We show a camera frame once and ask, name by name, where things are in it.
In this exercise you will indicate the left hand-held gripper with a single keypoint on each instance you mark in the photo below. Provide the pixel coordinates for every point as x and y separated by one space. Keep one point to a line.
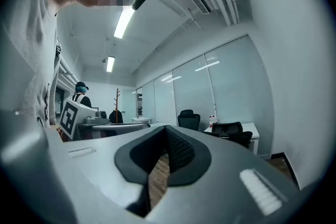
68 118

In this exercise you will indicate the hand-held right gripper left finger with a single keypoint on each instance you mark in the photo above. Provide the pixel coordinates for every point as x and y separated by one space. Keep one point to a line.
99 165

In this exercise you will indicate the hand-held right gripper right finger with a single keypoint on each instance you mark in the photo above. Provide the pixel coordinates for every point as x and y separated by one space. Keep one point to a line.
223 191

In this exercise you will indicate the black office chair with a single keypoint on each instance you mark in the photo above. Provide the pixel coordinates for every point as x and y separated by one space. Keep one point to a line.
189 119
231 131

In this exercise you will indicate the black jacket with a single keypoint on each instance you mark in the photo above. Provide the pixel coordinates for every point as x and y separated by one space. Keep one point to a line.
116 116

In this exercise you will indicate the small white table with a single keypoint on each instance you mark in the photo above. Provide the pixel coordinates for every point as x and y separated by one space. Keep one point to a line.
141 119

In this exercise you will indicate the wooden coat rack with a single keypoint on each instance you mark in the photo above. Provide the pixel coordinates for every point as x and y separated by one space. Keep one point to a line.
117 99

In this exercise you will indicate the short ceiling light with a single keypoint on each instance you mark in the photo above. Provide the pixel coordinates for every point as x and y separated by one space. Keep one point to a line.
110 64

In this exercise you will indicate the long ceiling light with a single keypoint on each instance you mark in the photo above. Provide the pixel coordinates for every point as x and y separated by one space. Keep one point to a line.
124 22

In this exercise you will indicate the person's white shirt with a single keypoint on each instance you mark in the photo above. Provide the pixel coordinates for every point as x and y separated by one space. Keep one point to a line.
26 60

